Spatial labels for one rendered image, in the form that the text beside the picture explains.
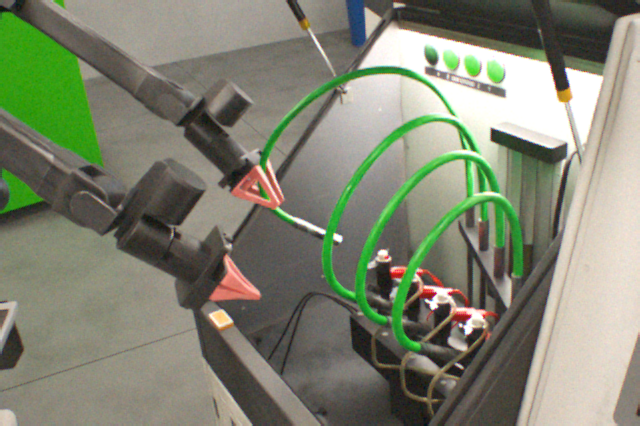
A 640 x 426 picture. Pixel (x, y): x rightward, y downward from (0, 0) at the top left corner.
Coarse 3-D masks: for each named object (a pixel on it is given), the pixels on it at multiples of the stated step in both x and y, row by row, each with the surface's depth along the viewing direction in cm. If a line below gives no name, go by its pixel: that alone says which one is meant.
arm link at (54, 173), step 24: (0, 120) 82; (0, 144) 82; (24, 144) 82; (48, 144) 84; (24, 168) 82; (48, 168) 81; (72, 168) 82; (96, 168) 86; (48, 192) 82; (72, 192) 82; (96, 192) 81; (120, 192) 86; (72, 216) 82
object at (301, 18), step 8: (288, 0) 128; (296, 8) 129; (296, 16) 130; (304, 16) 131; (304, 24) 131; (312, 40) 134; (320, 48) 135; (328, 64) 137; (336, 88) 141; (344, 88) 140; (344, 96) 141; (352, 96) 142
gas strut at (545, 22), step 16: (544, 0) 73; (544, 16) 74; (544, 32) 75; (544, 48) 77; (560, 48) 77; (560, 64) 78; (560, 80) 79; (560, 96) 81; (576, 128) 85; (576, 144) 87
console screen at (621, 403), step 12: (636, 348) 77; (636, 360) 77; (636, 372) 77; (624, 384) 79; (636, 384) 77; (624, 396) 79; (636, 396) 78; (624, 408) 79; (636, 408) 78; (624, 420) 79; (636, 420) 78
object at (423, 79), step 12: (360, 72) 112; (372, 72) 112; (384, 72) 113; (396, 72) 113; (408, 72) 113; (324, 84) 113; (336, 84) 112; (432, 84) 115; (312, 96) 113; (444, 96) 116; (300, 108) 113; (288, 120) 114; (276, 132) 115; (264, 156) 116; (264, 168) 117; (468, 168) 123; (468, 180) 124; (264, 192) 119; (468, 192) 125; (288, 216) 122
